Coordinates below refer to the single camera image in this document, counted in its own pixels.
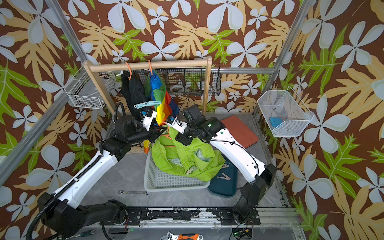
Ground rainbow striped shorts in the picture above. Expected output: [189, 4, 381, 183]
[140, 70, 179, 152]

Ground aluminium frame post left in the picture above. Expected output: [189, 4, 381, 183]
[1, 1, 87, 186]

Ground mint clothespin left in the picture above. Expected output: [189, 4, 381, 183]
[134, 102, 150, 109]

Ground aluminium frame post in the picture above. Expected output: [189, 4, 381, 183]
[1, 1, 87, 186]
[253, 0, 317, 96]

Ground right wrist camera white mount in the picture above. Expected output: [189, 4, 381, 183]
[166, 116, 188, 134]

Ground lime green shorts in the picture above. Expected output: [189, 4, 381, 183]
[151, 128, 226, 182]

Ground dark teal tray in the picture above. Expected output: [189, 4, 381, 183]
[208, 155, 238, 198]

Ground black wire basket back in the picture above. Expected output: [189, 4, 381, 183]
[119, 67, 222, 97]

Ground small silver wrench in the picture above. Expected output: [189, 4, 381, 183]
[118, 190, 148, 196]

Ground black shorts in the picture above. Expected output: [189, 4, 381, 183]
[121, 71, 148, 121]

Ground white plastic laundry basket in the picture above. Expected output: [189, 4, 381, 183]
[144, 152, 211, 193]

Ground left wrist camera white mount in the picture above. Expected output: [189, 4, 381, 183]
[141, 110, 157, 131]

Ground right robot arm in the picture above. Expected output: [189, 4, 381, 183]
[167, 105, 277, 224]

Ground mint clothespin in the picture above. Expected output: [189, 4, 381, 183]
[146, 101, 162, 106]
[134, 102, 150, 109]

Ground aluminium frame post right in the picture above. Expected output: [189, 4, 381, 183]
[253, 0, 317, 96]

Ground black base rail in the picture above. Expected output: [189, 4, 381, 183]
[98, 199, 262, 226]

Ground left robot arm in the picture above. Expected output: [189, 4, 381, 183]
[26, 107, 165, 240]

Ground green handled screwdriver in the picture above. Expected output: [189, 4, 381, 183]
[57, 229, 95, 240]

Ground red plastic tool case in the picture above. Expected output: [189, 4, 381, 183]
[221, 116, 259, 148]

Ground wooden clothes rack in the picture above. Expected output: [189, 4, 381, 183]
[83, 56, 213, 126]

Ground orange handled adjustable wrench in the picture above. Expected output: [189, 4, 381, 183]
[160, 232, 204, 240]

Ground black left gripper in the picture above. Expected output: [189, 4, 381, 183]
[126, 123, 166, 146]

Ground orange hanger of black shorts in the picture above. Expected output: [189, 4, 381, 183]
[125, 62, 133, 81]

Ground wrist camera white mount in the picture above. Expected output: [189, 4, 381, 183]
[141, 110, 157, 131]
[166, 116, 188, 134]

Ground mint clothespin right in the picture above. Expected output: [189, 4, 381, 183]
[146, 101, 162, 106]

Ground white mesh basket right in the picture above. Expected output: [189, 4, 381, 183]
[258, 90, 314, 138]

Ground blue object in basket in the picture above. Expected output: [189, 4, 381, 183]
[270, 117, 283, 128]

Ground white wire basket left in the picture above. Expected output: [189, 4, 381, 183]
[66, 68, 106, 110]

